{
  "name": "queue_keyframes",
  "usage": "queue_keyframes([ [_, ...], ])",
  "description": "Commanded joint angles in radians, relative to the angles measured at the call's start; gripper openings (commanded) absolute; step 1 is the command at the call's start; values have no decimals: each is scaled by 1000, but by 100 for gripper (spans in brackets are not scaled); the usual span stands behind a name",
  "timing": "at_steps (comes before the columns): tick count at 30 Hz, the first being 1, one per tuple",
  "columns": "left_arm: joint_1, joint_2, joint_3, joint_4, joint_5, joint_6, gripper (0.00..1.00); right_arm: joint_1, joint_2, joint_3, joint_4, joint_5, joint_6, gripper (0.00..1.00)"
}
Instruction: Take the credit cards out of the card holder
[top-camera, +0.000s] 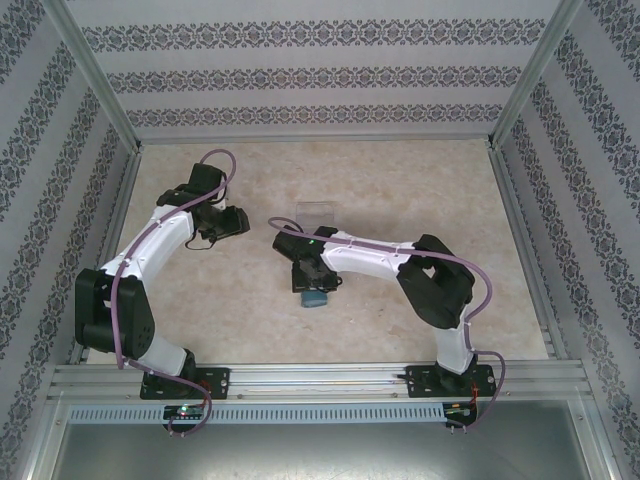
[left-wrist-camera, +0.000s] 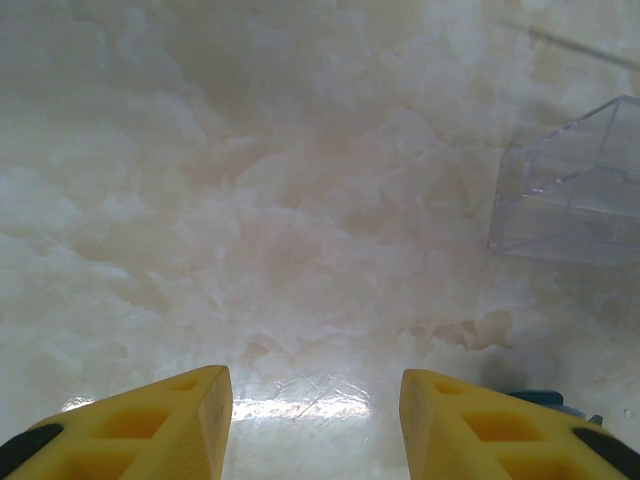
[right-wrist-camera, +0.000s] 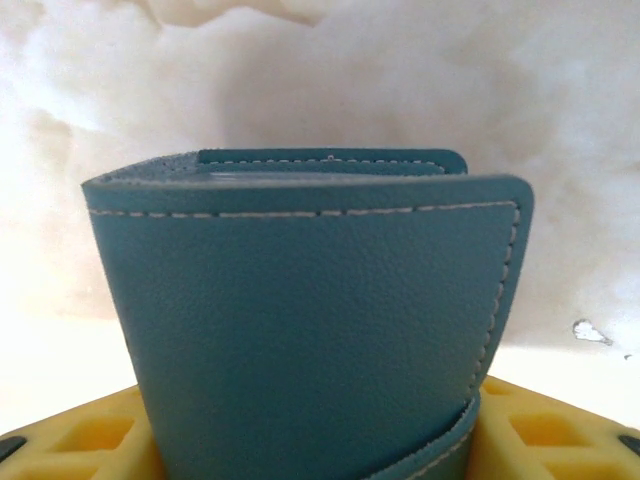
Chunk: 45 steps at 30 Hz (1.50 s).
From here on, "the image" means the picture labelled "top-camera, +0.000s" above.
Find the blue card holder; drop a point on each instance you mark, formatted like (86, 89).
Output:
(314, 301)

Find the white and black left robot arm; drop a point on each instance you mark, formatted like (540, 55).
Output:
(150, 240)

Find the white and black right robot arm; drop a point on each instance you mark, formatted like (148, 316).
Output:
(370, 260)

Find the grey metal front panel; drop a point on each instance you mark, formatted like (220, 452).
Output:
(320, 455)

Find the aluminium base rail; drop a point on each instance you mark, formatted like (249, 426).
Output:
(320, 380)

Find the aluminium side rail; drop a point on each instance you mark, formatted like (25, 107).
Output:
(107, 250)
(527, 250)

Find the aluminium rear rail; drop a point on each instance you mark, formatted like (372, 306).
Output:
(315, 139)

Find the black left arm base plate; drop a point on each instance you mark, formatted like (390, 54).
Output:
(220, 382)

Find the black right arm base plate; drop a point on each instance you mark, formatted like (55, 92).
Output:
(417, 382)

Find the aluminium frame post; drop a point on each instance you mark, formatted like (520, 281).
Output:
(535, 75)
(95, 75)

